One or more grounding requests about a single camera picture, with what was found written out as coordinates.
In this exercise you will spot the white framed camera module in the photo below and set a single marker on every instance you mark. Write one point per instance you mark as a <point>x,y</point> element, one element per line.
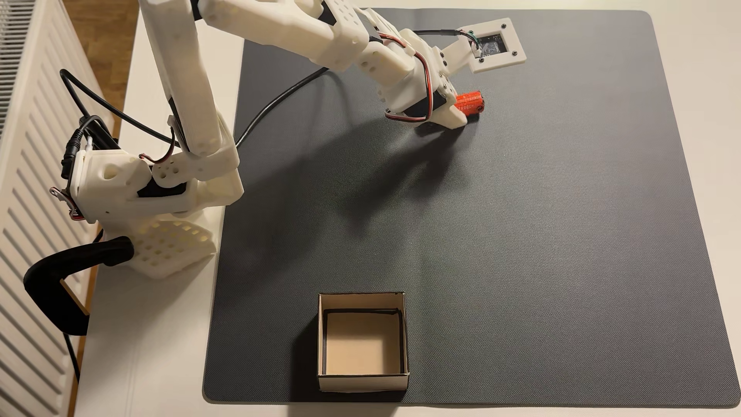
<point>512,55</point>

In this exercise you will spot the red cylindrical object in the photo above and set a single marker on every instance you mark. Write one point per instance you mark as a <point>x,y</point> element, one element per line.
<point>472,103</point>

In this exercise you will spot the black table clamp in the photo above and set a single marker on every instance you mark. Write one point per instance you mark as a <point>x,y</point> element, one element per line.
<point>49,278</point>

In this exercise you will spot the open cardboard box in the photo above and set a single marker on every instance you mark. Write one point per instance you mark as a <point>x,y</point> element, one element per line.
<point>362,347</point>

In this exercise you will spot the dark grey table mat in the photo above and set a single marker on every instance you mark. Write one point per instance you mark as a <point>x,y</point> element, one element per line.
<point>521,243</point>

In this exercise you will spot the white wall radiator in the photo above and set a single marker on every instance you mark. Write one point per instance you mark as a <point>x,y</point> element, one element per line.
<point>29,324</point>

